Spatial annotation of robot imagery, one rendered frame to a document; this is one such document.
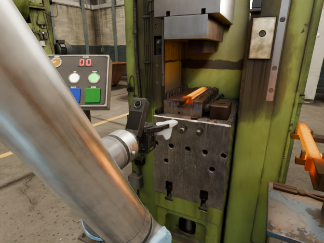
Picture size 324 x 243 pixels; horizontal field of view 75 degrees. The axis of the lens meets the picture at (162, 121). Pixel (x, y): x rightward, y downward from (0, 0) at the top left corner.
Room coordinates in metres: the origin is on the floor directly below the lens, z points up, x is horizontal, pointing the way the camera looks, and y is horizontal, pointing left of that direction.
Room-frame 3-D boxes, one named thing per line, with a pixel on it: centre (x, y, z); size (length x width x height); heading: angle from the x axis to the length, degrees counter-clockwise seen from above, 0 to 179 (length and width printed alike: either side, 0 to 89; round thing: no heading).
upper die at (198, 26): (1.20, -0.19, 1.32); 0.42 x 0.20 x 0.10; 156
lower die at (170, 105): (1.20, -0.19, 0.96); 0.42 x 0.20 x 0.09; 156
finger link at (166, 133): (0.63, -0.02, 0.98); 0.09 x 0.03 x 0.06; 120
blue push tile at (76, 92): (1.04, 0.44, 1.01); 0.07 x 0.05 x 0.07; 90
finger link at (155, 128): (0.61, 0.02, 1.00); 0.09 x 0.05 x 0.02; 120
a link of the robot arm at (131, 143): (0.50, 0.11, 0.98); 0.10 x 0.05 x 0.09; 66
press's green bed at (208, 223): (1.19, -0.24, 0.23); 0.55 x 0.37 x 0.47; 156
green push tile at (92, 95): (1.04, 0.34, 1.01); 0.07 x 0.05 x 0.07; 90
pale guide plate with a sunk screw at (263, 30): (1.00, -0.44, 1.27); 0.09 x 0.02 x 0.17; 66
